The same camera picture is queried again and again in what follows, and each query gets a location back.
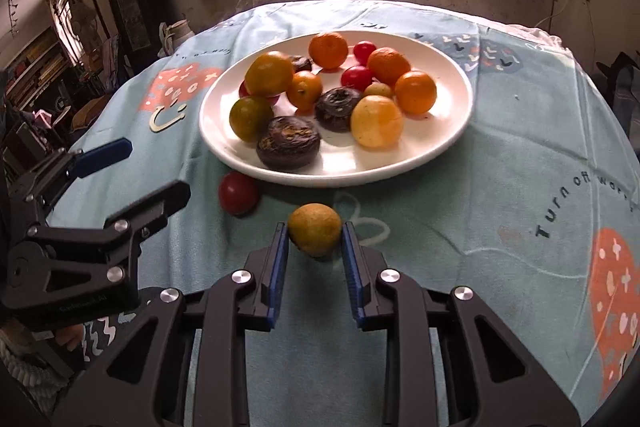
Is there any white oval plate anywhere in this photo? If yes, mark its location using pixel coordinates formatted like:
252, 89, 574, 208
199, 30, 475, 188

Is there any cluttered shelf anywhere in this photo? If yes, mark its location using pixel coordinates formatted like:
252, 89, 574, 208
0, 27, 71, 108

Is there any light blue printed tablecloth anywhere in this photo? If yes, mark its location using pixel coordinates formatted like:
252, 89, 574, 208
47, 0, 640, 427

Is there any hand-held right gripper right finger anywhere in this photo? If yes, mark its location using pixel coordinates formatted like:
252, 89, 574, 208
341, 221, 583, 427

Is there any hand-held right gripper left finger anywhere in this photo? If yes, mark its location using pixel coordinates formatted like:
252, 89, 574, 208
50, 223, 291, 427

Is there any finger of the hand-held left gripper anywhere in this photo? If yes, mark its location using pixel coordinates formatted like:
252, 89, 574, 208
25, 181, 192, 280
15, 138, 133, 218

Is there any standing fan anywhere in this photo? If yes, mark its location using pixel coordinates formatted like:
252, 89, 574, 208
70, 4, 108, 52

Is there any white cable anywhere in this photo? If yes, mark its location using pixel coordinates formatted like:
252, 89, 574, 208
532, 0, 573, 32

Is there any person's left hand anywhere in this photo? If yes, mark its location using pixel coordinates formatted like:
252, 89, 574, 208
50, 324, 88, 355

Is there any green orange mandarin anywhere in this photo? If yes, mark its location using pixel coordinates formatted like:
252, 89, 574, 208
244, 51, 295, 98

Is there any white jug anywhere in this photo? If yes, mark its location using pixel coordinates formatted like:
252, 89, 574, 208
159, 19, 196, 58

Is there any large yellow orange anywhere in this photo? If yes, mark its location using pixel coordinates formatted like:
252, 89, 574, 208
350, 95, 404, 150

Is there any chair with clothes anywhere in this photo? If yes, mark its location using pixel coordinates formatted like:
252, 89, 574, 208
595, 52, 640, 118

